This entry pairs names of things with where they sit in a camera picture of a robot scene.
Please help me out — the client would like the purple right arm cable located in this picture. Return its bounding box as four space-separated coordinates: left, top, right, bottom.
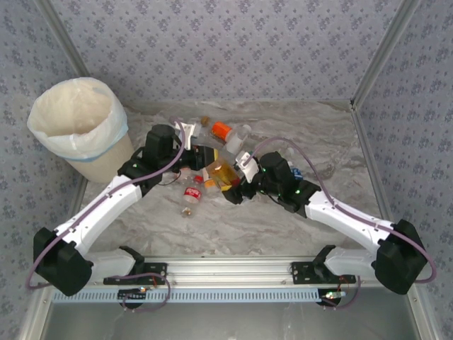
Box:
247 137 438 311

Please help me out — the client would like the small circuit board with LED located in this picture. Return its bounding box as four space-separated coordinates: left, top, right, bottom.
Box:
118 287 149 300
320 290 347 302

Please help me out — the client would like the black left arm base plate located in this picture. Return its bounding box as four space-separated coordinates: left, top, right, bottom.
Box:
103 261 168 286

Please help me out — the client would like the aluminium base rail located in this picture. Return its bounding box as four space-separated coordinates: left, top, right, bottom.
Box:
143 257 297 284

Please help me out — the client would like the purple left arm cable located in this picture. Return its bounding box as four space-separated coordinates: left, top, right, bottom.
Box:
27 119 187 313

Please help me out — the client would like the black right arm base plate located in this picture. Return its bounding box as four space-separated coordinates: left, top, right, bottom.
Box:
290 261 340 286

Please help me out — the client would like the red label red cap bottle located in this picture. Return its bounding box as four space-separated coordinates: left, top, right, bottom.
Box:
181 175 203 217

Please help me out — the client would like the orange label brown cap bottle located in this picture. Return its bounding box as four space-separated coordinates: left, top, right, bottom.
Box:
200 115 236 143

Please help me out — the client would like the aluminium frame post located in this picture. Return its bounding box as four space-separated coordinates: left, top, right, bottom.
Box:
349 0 424 111
35 0 91 79

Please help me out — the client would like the cream ribbed waste bin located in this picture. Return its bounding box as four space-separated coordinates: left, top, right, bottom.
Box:
68 131 136 184

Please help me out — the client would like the grey slotted cable duct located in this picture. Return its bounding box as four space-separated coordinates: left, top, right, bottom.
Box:
52 285 343 304

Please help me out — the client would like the aluminium table side rail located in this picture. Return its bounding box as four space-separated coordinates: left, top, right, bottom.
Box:
350 102 399 231

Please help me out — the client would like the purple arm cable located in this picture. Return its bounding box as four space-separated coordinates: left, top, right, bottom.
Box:
247 137 438 311
27 119 187 313

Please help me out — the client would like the striped label white cap bottle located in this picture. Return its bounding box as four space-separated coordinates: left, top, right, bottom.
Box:
208 159 241 194

